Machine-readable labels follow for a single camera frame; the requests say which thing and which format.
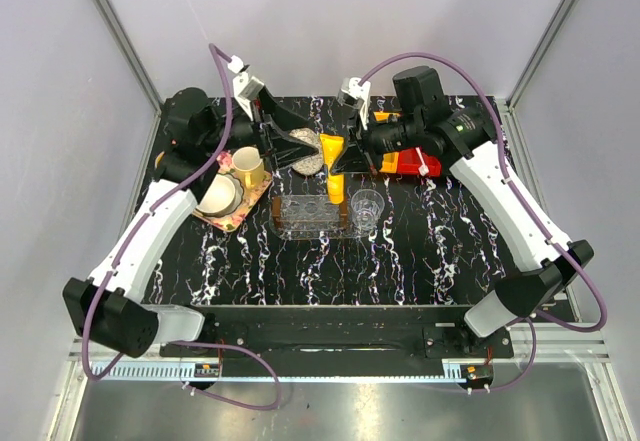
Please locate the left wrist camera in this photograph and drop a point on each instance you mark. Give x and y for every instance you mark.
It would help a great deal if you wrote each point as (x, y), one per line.
(246, 87)

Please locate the clear glass tumbler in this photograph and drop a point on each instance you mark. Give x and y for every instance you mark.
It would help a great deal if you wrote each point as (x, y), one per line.
(367, 206)

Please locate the clear toothbrush holder rack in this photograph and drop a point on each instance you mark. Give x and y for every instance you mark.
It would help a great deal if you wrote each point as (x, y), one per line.
(308, 213)

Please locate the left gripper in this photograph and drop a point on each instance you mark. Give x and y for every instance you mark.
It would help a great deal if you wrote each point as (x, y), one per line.
(286, 151)

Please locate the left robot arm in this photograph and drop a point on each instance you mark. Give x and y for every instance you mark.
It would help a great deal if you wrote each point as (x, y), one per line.
(106, 307)

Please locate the red bin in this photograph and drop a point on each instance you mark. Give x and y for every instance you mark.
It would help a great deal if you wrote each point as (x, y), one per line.
(408, 164)

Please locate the floral serving tray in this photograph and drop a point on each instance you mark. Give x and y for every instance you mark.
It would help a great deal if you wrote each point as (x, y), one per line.
(251, 197)

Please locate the blue butterfly mug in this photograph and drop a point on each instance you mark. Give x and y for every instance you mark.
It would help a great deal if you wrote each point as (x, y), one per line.
(158, 159)

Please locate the clear acrylic tray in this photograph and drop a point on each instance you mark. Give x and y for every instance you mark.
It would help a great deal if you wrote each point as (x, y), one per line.
(350, 232)

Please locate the white scalloped bowl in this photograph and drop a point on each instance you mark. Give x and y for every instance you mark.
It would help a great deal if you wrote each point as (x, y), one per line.
(223, 197)

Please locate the speckled saucer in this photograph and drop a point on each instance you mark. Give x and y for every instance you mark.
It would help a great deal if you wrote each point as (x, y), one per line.
(310, 165)

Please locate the yellow mug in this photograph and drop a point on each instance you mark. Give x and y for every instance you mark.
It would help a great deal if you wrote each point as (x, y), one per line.
(248, 166)

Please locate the aluminium rail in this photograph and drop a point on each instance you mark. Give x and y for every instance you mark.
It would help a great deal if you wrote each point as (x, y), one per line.
(427, 360)

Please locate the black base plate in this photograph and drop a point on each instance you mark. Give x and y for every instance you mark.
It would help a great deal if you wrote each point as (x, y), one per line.
(435, 332)

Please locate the yellow bin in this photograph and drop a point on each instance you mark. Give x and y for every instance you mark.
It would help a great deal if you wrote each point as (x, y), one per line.
(390, 161)

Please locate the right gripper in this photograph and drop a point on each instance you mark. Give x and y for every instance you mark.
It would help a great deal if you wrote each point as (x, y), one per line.
(354, 160)

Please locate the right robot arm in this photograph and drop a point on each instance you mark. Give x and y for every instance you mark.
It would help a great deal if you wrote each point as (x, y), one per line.
(465, 143)

